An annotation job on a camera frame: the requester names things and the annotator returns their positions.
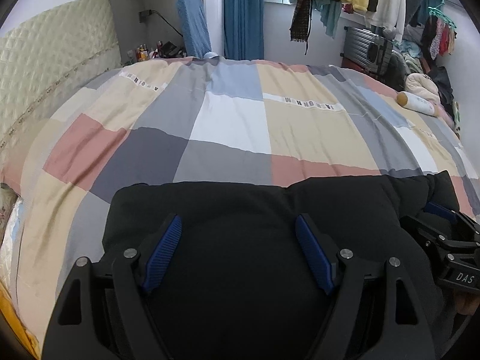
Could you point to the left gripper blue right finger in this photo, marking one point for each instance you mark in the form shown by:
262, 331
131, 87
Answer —
319, 250

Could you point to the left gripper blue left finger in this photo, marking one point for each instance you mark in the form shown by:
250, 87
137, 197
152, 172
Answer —
157, 250

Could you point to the black puffer jacket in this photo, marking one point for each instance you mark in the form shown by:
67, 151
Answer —
239, 286

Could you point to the person's right hand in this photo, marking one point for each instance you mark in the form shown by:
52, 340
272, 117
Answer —
466, 303

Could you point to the patchwork bed quilt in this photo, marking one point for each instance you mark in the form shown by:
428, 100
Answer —
68, 146

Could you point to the yellow cartoon pillow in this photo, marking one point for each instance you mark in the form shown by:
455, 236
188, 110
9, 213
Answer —
26, 339

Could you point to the nightstand bottles clutter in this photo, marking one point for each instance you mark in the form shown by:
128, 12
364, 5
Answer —
162, 50

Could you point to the blue covered chair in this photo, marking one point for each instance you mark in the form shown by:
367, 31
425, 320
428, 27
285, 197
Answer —
194, 27

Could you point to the grey ribbed suitcase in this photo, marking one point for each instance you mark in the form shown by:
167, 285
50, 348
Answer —
368, 50

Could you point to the cream quilted headboard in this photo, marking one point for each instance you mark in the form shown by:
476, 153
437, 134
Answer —
47, 58

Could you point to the teal sock hanger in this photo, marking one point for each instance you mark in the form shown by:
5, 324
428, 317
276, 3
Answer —
435, 8

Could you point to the white hoodie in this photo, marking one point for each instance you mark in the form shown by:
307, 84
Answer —
390, 16

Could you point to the blue curtain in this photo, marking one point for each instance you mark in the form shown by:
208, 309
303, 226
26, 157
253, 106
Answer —
243, 29

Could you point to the plaid brown scarf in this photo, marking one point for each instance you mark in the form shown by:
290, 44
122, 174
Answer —
302, 7

